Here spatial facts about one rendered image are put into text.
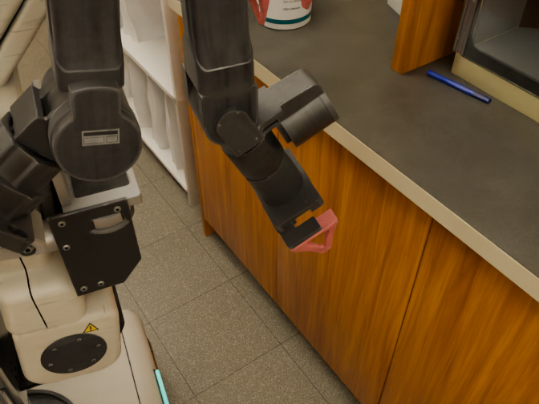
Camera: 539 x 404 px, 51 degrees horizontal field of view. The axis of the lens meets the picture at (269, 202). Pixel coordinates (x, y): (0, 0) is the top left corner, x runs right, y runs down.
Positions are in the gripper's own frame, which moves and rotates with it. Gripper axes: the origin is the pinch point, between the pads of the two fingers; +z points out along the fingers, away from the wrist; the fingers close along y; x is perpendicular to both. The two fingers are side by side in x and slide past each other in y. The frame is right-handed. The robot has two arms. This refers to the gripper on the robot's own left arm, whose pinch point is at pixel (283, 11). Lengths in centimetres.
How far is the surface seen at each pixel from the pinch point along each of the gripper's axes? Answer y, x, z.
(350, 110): 6.4, -12.2, 16.6
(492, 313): 3, -52, 33
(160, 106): 15, 100, 80
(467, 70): 31.6, -18.0, 14.8
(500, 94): 31.3, -26.4, 15.9
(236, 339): -10, 12, 110
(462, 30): 30.6, -15.6, 7.2
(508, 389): 3, -60, 47
